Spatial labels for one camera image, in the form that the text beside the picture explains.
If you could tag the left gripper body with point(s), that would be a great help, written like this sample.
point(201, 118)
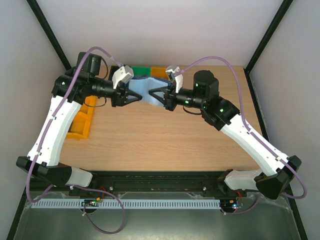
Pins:
point(119, 96)

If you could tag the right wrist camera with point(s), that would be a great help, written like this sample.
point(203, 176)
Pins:
point(174, 74)

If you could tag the black storage bin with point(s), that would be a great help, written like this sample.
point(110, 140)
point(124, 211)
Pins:
point(112, 70)

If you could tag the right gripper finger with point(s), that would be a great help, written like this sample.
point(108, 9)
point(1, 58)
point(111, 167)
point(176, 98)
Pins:
point(164, 90)
point(157, 99)

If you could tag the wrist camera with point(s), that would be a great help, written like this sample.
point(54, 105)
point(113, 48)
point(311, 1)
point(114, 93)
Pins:
point(174, 74)
point(124, 74)

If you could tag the small orange storage bin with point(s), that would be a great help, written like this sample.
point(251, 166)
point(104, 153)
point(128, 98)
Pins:
point(158, 72)

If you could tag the blue card holder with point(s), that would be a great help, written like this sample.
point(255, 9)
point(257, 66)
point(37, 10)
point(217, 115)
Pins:
point(142, 85)

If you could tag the green storage bin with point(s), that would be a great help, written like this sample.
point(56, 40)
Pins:
point(141, 71)

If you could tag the left black frame post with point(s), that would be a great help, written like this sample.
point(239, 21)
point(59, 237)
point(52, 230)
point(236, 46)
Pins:
point(43, 22)

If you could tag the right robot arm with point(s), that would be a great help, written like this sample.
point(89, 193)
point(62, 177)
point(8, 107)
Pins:
point(276, 169)

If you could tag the black frame post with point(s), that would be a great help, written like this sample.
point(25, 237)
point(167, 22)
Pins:
point(276, 20)
point(43, 22)

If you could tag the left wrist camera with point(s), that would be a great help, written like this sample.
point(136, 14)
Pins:
point(124, 74)

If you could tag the right black frame post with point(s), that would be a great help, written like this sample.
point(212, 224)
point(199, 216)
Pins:
point(276, 20)

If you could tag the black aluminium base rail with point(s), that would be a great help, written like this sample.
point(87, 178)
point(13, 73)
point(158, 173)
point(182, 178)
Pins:
point(155, 181)

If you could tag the white slotted cable duct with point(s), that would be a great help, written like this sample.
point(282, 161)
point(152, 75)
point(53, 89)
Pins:
point(134, 204)

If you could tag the orange three-compartment bin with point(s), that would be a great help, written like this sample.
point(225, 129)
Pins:
point(80, 126)

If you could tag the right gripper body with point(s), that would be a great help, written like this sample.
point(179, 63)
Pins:
point(170, 99)

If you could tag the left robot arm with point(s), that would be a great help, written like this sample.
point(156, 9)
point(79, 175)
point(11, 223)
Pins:
point(68, 95)

